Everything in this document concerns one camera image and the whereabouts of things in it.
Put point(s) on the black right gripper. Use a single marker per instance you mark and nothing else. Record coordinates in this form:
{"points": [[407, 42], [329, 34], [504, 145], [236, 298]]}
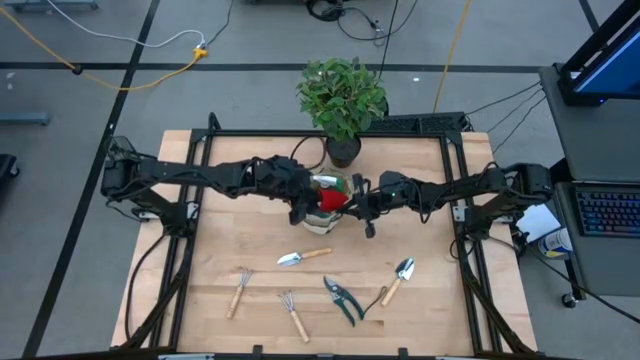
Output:
{"points": [[370, 200]]}

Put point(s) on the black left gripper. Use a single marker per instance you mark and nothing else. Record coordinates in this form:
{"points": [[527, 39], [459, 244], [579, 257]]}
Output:
{"points": [[287, 182]]}

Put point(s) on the red and black garden glove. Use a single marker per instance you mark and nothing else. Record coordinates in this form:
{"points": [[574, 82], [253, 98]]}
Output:
{"points": [[332, 200]]}

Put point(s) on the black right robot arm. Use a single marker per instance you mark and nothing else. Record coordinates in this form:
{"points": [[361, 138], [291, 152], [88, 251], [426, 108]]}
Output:
{"points": [[450, 192]]}

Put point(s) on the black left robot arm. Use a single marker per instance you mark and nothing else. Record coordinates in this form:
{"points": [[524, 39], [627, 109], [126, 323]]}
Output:
{"points": [[200, 175]]}

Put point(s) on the green spray bottle white trigger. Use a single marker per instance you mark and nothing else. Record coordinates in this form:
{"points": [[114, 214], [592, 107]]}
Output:
{"points": [[330, 181]]}

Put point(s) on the green plant in black pot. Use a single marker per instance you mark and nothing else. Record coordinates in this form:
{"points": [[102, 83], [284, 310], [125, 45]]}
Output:
{"points": [[342, 95]]}

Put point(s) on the black perforated equipment box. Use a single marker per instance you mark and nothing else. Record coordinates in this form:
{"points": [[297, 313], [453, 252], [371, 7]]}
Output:
{"points": [[420, 123]]}

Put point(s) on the white paper sheet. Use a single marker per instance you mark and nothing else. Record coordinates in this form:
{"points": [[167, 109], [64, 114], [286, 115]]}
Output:
{"points": [[537, 222]]}

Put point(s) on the white blue canister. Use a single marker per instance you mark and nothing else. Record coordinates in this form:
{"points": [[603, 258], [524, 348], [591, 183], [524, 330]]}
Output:
{"points": [[555, 245]]}

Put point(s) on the black caster wheel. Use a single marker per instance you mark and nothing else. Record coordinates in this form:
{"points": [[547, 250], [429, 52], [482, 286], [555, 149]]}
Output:
{"points": [[568, 300]]}

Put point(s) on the grey equipment cart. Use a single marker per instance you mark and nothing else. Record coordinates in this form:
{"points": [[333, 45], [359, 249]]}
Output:
{"points": [[595, 145]]}

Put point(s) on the black laptop keyboard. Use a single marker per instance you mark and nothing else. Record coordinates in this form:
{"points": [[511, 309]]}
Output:
{"points": [[610, 212]]}

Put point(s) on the computer monitor blue screen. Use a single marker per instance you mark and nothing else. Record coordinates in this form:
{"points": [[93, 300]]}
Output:
{"points": [[615, 70]]}

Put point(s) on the grey furniture foot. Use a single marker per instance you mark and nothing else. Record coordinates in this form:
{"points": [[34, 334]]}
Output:
{"points": [[50, 5], [25, 119]]}

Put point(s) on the black chair base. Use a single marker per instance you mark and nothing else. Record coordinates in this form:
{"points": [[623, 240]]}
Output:
{"points": [[7, 167]]}

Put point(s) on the black aluminium table frame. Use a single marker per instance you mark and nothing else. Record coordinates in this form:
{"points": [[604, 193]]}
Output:
{"points": [[325, 133]]}

